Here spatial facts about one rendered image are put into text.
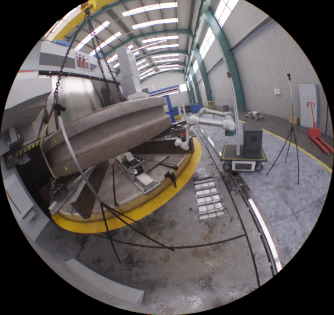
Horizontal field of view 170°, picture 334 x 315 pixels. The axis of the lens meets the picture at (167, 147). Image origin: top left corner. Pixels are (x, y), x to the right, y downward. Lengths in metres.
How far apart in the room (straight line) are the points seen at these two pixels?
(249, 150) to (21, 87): 3.60
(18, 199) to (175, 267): 3.13
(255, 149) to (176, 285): 2.23
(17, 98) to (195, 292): 2.84
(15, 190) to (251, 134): 4.71
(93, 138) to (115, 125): 0.51
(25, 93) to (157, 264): 2.65
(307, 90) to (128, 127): 6.73
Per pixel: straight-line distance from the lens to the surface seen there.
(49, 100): 4.35
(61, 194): 2.99
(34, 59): 2.93
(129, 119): 2.37
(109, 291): 1.63
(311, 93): 6.14
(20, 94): 1.95
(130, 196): 1.91
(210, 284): 1.44
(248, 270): 1.51
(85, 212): 1.98
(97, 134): 2.26
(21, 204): 3.28
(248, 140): 2.10
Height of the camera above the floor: 1.44
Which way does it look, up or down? 20 degrees down
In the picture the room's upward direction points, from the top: 15 degrees counter-clockwise
